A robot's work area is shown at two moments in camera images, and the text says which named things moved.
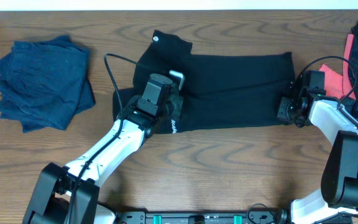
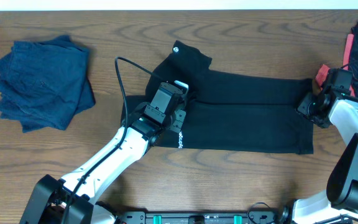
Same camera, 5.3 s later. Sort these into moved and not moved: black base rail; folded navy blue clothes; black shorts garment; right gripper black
Moved: right gripper black; black shorts garment
Not moved: black base rail; folded navy blue clothes
